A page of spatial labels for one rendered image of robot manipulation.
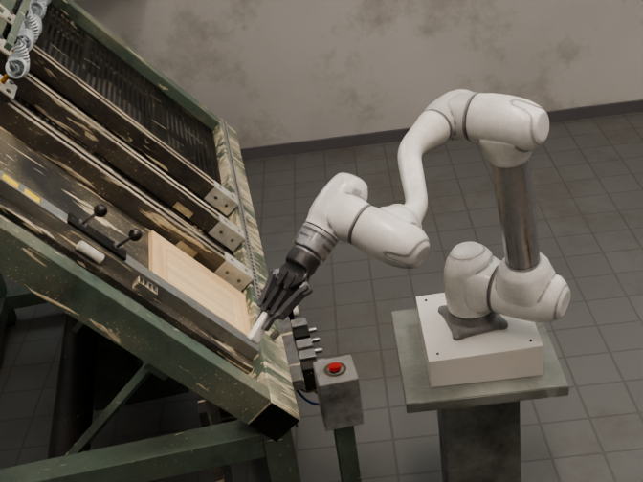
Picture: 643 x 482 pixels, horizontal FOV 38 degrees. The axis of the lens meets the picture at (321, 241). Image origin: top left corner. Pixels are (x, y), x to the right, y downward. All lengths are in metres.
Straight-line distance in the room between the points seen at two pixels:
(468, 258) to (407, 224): 0.80
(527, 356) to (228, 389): 0.92
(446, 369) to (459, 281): 0.28
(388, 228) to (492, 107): 0.54
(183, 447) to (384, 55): 3.74
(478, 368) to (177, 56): 3.69
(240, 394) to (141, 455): 0.37
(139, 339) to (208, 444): 0.44
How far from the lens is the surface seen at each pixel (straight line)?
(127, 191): 3.06
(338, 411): 2.80
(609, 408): 4.03
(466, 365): 2.92
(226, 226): 3.46
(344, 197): 2.11
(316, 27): 5.98
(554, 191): 5.56
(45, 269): 2.46
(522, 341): 2.94
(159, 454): 2.84
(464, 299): 2.90
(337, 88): 6.12
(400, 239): 2.05
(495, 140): 2.46
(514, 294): 2.78
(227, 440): 2.83
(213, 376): 2.66
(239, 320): 3.05
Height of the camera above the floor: 2.66
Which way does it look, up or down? 31 degrees down
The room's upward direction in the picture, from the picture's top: 8 degrees counter-clockwise
